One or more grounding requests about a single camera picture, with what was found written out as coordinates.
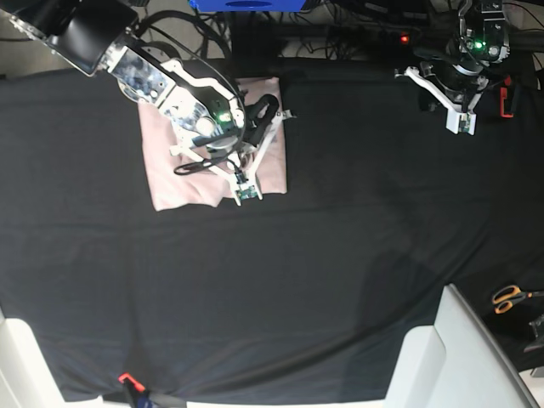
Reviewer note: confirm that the black device on side table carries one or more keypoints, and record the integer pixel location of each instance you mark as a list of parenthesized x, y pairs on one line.
[(536, 327)]

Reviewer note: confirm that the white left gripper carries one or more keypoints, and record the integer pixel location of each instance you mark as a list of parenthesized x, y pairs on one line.
[(457, 89)]

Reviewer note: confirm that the white chair right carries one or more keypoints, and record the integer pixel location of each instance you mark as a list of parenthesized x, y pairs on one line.
[(455, 362)]

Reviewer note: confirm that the orange handled scissors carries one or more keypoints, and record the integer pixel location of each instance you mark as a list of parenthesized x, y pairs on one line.
[(509, 296)]

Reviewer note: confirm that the pink T-shirt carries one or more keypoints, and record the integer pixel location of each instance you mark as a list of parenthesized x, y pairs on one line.
[(166, 190)]

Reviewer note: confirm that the white chair left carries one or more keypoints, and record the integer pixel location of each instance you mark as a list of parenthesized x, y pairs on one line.
[(26, 380)]

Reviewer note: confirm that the red black clamp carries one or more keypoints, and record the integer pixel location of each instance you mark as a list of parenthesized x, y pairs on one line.
[(508, 97)]

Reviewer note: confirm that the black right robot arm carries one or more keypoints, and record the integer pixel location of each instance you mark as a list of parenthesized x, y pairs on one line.
[(95, 36)]

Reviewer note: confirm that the black table cloth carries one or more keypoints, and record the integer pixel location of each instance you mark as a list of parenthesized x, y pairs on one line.
[(301, 298)]

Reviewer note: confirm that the blue plastic box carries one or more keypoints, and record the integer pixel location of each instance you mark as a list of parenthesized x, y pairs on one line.
[(247, 5)]

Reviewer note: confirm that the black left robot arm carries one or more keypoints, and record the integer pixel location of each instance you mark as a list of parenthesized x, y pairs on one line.
[(460, 64)]

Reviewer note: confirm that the orange blue bottom clamp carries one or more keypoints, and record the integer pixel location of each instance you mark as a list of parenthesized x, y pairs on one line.
[(138, 396)]

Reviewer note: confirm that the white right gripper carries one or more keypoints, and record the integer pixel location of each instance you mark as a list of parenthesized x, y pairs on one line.
[(228, 154)]

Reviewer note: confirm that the white chair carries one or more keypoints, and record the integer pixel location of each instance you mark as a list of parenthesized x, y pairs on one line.
[(455, 362), (26, 380)]

